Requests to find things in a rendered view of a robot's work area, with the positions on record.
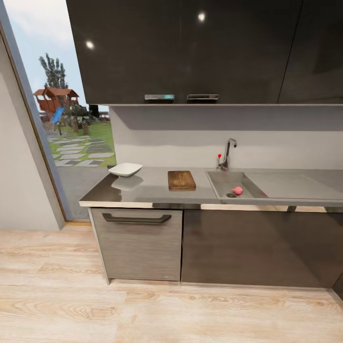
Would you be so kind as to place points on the vidalia onion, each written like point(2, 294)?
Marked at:
point(238, 190)

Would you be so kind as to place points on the dishwasher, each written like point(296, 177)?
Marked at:
point(140, 243)

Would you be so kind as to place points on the cutting board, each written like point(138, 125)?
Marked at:
point(180, 180)

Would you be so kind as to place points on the fixed window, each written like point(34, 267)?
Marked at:
point(75, 139)

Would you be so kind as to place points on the drop in sink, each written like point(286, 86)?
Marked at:
point(272, 186)

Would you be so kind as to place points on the cabinet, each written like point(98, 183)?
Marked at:
point(183, 52)
point(314, 71)

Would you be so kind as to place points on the bowl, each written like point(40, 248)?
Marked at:
point(126, 170)

